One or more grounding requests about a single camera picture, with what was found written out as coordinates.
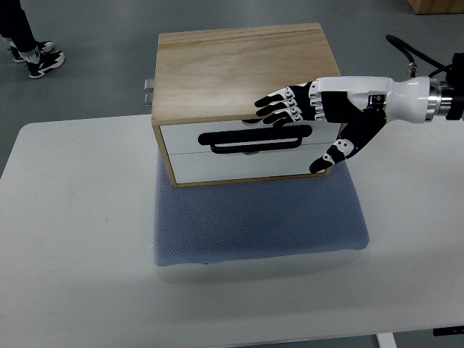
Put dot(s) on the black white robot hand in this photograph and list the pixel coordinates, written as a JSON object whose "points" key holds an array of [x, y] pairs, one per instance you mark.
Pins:
{"points": [[362, 104]]}

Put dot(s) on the black drawer handle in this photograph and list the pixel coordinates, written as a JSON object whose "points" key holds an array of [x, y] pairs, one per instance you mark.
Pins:
{"points": [[255, 140]]}

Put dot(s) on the white drawer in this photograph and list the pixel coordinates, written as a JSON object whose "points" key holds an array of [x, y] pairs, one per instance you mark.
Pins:
{"points": [[183, 138], [208, 166]]}

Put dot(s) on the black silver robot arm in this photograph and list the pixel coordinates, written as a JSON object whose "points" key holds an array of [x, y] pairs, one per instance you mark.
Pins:
{"points": [[446, 91]]}

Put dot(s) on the wooden drawer cabinet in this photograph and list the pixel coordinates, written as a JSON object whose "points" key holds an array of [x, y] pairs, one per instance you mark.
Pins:
{"points": [[217, 75]]}

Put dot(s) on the wooden box in corner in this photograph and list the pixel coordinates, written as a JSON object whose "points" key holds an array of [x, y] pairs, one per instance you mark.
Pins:
{"points": [[436, 7]]}

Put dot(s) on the blue mesh cushion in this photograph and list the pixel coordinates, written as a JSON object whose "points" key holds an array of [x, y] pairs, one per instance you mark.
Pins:
{"points": [[248, 221]]}

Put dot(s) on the metal clamp behind cabinet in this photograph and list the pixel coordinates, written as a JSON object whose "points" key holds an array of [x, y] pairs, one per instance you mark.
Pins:
{"points": [[148, 91]]}

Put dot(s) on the white table leg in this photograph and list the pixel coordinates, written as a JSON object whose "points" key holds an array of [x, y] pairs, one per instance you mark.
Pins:
{"points": [[386, 340]]}

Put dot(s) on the black table control panel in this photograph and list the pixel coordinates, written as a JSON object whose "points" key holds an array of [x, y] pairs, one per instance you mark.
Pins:
{"points": [[449, 331]]}

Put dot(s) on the person's legs with sneakers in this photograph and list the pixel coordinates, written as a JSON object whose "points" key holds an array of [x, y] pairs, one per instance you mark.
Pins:
{"points": [[39, 56]]}

